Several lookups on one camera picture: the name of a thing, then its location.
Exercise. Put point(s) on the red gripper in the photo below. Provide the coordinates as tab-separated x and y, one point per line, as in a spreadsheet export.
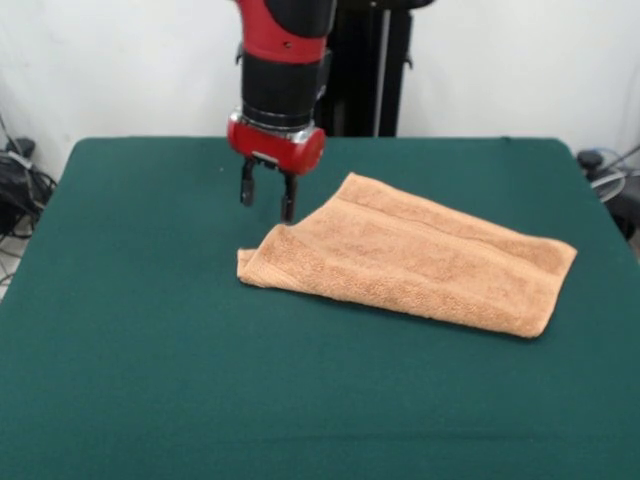
280	150

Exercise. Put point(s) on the orange terry towel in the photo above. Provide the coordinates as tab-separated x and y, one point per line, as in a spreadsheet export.
410	255

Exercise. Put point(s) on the dark green table cloth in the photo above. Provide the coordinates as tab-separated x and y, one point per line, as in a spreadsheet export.
150	350

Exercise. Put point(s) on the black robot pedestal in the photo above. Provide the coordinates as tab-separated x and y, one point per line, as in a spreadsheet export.
360	75

